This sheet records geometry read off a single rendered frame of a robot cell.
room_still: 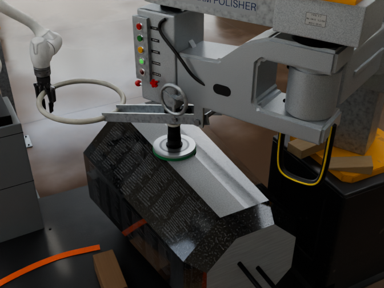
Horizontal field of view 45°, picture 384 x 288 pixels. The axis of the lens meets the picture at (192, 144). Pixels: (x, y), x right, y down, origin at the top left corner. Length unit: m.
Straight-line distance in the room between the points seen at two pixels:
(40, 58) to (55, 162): 1.39
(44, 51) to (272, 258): 1.57
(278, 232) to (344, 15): 0.96
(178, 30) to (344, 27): 0.69
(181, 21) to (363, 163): 1.11
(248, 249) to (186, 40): 0.92
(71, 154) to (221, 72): 2.28
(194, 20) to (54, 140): 2.40
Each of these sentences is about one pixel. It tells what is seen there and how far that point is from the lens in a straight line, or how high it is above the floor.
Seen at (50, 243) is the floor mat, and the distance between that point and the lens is 3.10.
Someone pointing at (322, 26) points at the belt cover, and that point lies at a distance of 1.58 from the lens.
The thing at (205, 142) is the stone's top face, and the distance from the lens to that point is 2.39.
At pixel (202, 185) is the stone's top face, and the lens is 2.09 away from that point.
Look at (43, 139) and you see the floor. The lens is 4.18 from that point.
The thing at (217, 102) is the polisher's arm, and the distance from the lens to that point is 1.92.
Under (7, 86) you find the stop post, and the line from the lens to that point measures 3.91.
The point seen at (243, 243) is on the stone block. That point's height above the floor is 0.72.
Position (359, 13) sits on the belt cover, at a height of 1.68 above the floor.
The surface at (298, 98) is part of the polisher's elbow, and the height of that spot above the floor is 1.33.
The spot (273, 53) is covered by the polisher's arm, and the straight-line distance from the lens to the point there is 1.71.
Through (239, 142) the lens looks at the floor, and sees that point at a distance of 3.97.
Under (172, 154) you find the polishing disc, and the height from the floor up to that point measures 0.85.
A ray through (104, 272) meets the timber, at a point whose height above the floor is 0.13.
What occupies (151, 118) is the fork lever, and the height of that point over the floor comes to 1.00.
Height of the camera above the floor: 2.08
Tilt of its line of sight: 32 degrees down
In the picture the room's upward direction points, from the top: straight up
